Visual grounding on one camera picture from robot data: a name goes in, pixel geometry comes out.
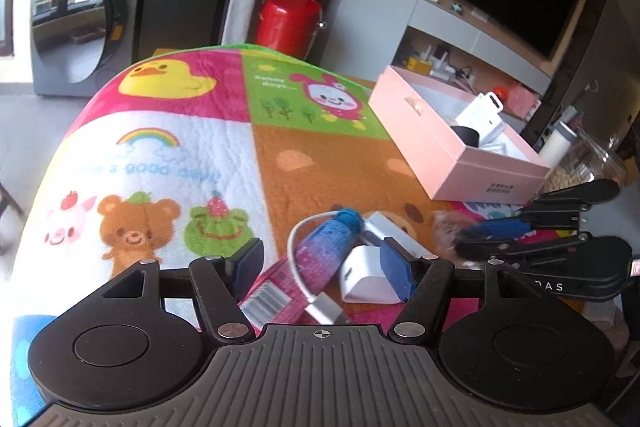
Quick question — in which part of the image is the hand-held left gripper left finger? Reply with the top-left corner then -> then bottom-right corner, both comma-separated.
102,237 -> 265,343

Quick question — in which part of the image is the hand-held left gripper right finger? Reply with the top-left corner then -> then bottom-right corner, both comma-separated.
379,237 -> 532,342

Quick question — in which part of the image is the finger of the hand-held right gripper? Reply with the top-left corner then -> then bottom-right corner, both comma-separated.
454,231 -> 593,264
457,179 -> 622,244

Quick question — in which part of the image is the white charger adapter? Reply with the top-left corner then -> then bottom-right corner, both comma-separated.
339,246 -> 401,304

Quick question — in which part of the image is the blue pink gradient bottle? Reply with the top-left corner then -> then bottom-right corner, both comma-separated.
295,208 -> 363,293

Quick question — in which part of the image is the white plastic item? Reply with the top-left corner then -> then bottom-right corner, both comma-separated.
482,127 -> 521,158

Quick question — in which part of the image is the black rounded item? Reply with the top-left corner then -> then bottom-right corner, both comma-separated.
451,125 -> 482,148

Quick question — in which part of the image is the pink cardboard box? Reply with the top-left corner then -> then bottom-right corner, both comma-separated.
368,66 -> 552,202

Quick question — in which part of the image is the white packet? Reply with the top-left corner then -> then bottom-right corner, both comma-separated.
452,92 -> 505,140

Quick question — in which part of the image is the pink barcode packet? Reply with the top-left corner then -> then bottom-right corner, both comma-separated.
239,252 -> 321,325

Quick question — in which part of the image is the silver power bank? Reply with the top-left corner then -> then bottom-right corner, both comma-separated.
361,212 -> 433,263

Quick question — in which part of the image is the clear plastic wrapper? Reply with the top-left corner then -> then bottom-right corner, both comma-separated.
432,207 -> 476,258

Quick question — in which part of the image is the clear jar of peanuts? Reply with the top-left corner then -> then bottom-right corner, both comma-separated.
545,132 -> 626,195

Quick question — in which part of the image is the white thermos bottle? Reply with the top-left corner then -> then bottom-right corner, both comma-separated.
540,121 -> 578,165

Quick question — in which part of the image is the colourful printed blanket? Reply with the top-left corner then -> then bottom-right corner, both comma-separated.
10,44 -> 640,427

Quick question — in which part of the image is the grey television cabinet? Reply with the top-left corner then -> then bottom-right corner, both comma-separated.
390,0 -> 556,120

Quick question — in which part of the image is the red canister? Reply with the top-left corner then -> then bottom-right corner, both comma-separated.
255,0 -> 326,60

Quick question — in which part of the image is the white charging cable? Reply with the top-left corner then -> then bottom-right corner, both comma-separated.
287,214 -> 348,325

